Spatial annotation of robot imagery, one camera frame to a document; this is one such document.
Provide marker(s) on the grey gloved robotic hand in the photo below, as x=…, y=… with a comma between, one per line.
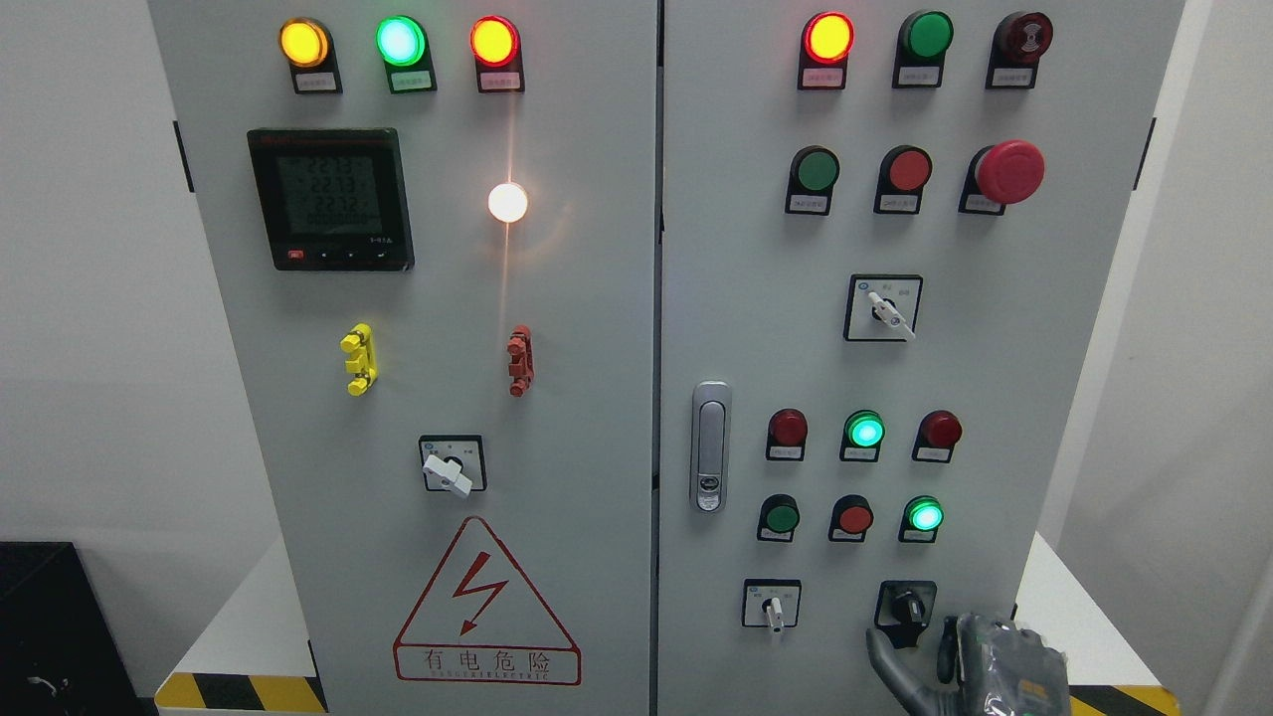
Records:
x=1001, y=670

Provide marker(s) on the black rotary knob switch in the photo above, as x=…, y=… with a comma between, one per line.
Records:
x=904, y=609

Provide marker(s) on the green lit button lower right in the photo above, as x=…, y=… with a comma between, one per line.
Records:
x=921, y=519

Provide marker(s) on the red push button lower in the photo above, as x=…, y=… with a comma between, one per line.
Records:
x=850, y=519

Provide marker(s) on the red push button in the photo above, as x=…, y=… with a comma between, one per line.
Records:
x=902, y=175
x=850, y=519

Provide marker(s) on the dark red indicator right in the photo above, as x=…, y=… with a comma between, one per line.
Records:
x=937, y=436

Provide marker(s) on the dark red indicator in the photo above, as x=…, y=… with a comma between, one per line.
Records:
x=937, y=436
x=787, y=435

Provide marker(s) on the green push button lower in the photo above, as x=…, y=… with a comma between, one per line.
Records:
x=778, y=519

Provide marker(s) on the green push button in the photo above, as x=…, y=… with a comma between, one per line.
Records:
x=813, y=172
x=778, y=519

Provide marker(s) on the green lit indicator middle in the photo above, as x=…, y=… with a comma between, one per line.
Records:
x=862, y=435

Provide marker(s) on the dark red indicator left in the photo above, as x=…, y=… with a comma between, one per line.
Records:
x=787, y=435

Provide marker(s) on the grey right cabinet door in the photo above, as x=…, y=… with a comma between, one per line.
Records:
x=755, y=297

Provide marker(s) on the grey cabinet door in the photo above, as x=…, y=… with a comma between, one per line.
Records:
x=570, y=463
x=755, y=297

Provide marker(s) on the red emergency stop mushroom button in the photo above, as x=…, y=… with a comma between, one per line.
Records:
x=1001, y=175

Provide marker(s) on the red push button upper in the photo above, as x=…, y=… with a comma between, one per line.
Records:
x=902, y=175

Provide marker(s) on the red electric hazard warning sticker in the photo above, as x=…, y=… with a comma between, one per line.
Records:
x=481, y=619

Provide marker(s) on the green push button upper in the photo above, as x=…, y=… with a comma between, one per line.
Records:
x=813, y=172

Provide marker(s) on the dark red buzzer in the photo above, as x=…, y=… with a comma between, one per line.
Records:
x=1017, y=47

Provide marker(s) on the green indicator top right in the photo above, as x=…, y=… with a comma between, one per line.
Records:
x=922, y=43

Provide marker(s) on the red lit indicator right door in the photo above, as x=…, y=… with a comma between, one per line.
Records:
x=827, y=40

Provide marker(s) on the white lit indicator light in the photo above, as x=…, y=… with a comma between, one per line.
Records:
x=508, y=202

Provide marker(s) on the grey left cabinet door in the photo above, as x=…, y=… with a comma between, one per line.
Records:
x=570, y=463

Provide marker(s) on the red-orange indicator light left door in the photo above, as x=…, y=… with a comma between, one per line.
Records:
x=497, y=51

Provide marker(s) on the black digital power meter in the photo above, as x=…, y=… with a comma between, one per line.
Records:
x=333, y=199

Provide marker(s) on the green lit indicator light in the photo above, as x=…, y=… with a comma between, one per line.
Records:
x=405, y=50

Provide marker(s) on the yellow indicator light top left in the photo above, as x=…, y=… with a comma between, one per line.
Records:
x=310, y=52

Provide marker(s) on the black box lower left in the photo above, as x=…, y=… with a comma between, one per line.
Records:
x=57, y=654

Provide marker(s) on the white selector switch lower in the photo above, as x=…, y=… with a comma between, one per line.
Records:
x=772, y=604

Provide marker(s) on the white selector switch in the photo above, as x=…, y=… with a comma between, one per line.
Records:
x=772, y=604
x=882, y=307

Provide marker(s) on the white selector switch upper right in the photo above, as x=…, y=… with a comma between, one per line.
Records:
x=882, y=307

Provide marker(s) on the silver door lock handle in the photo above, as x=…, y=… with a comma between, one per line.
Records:
x=710, y=420

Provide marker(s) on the red terminal handle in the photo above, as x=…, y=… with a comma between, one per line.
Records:
x=521, y=369

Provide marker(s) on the white selector switch left door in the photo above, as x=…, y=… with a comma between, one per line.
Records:
x=453, y=464

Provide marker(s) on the yellow terminal handle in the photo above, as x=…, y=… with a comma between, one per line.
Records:
x=361, y=362

